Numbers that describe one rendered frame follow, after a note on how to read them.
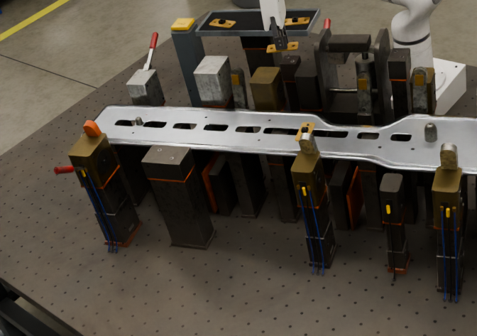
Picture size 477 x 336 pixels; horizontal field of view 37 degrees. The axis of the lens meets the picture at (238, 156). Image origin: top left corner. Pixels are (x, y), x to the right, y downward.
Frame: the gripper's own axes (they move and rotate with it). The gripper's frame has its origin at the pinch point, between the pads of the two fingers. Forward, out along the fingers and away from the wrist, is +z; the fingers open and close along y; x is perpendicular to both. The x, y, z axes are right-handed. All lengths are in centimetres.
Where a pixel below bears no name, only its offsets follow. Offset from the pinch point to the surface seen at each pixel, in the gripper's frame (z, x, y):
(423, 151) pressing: 25.2, 34.1, 20.4
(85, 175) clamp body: 24, -60, 20
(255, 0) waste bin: 123, -71, -274
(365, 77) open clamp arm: 15.9, 20.4, -2.2
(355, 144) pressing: 25.0, 17.0, 15.5
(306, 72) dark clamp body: 17.3, 3.1, -10.2
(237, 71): 14.4, -16.9, -10.1
